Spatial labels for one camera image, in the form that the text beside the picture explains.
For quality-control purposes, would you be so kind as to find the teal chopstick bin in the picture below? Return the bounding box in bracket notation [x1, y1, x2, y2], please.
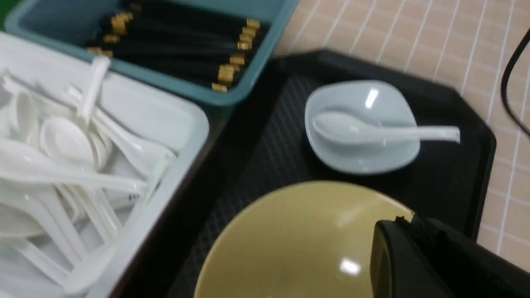
[5, 0, 299, 106]

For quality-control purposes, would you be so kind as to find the pile of black chopsticks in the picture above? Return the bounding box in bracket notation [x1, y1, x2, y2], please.
[85, 0, 270, 93]

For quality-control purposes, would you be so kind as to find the white ceramic soup spoon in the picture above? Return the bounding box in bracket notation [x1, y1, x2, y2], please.
[312, 111, 461, 145]

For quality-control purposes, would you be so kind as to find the light grey spoon bin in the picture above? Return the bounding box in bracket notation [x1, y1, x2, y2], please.
[0, 32, 210, 298]

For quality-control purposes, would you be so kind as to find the yellow noodle bowl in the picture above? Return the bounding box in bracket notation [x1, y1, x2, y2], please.
[194, 181, 413, 298]

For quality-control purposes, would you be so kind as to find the black plastic serving tray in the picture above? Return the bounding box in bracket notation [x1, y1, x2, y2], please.
[112, 49, 496, 298]

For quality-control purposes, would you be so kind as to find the white square side dish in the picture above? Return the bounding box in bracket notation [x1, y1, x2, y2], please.
[304, 80, 420, 175]

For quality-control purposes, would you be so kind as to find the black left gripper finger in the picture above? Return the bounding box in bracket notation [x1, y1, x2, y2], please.
[370, 216, 530, 298]

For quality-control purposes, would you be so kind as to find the pile of white spoons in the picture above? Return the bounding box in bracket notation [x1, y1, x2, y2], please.
[1, 56, 175, 294]

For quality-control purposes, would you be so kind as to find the black cable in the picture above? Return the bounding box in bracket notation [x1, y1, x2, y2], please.
[500, 28, 530, 137]

